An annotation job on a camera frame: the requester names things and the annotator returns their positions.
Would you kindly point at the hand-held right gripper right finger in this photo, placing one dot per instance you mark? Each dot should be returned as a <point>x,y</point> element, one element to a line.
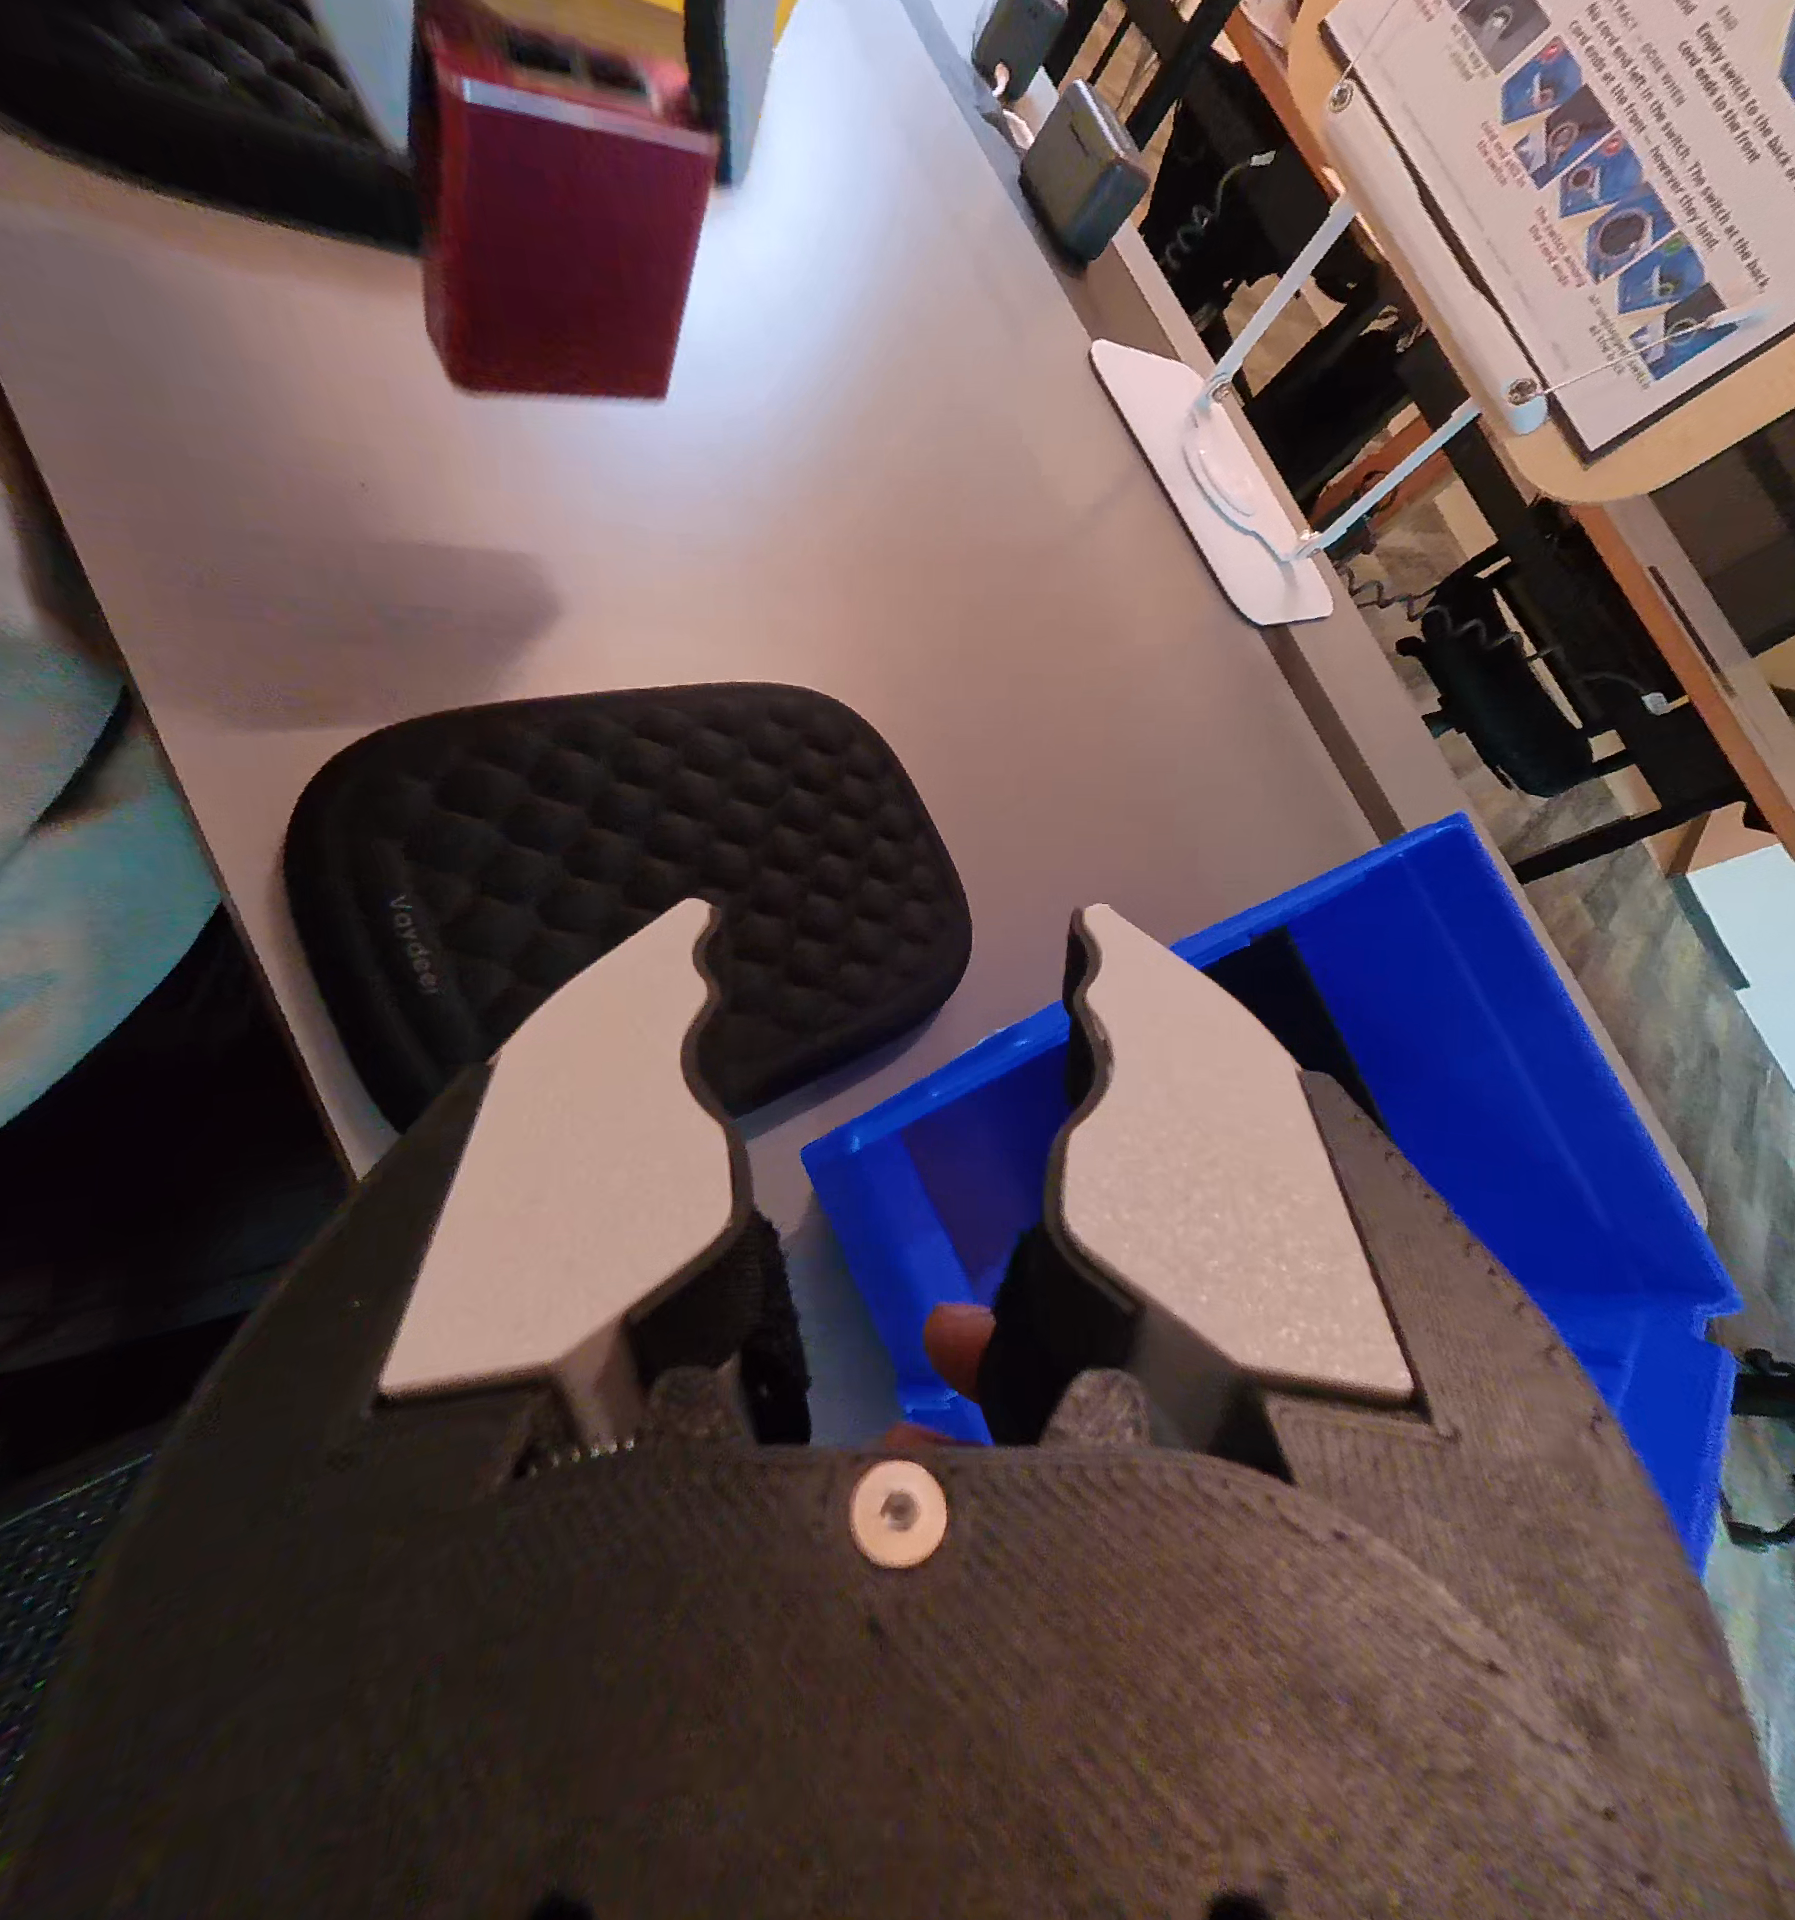
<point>1225,1200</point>

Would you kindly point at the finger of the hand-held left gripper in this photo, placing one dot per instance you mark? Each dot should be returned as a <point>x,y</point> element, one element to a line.
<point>742,75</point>
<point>371,60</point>

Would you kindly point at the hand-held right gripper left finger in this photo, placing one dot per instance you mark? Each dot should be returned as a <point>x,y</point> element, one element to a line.
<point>566,1200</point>

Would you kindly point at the red network switch box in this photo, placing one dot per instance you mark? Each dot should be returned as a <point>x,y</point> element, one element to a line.
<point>559,240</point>

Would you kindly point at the blue plastic bin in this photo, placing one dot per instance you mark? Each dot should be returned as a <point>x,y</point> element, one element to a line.
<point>1512,1079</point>

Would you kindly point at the black office chair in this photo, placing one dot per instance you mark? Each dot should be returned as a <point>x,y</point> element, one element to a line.
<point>1504,690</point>

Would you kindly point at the white poster stand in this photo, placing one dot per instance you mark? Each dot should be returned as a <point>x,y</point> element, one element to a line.
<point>1225,482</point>

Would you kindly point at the wooden desk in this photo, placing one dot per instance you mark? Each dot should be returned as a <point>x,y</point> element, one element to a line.
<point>1705,644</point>

